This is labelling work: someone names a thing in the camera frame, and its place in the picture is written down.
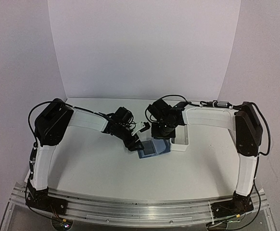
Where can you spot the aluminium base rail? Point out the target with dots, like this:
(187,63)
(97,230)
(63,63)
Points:
(125,213)

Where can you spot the blue leather card holder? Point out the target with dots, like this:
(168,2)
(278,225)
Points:
(154,147)

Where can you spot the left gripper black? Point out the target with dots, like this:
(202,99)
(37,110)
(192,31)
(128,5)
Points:
(132,147)

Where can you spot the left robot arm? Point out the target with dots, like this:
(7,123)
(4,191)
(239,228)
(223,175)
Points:
(49,129)

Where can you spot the white plastic tray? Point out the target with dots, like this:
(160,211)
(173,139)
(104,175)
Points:
(180,142)

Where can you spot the black VIP credit card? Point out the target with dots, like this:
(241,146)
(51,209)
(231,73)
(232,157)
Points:
(148,148)

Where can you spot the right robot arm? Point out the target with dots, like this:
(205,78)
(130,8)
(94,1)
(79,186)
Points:
(247,123)

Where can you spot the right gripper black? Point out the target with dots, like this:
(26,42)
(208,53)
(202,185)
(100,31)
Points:
(156,134)

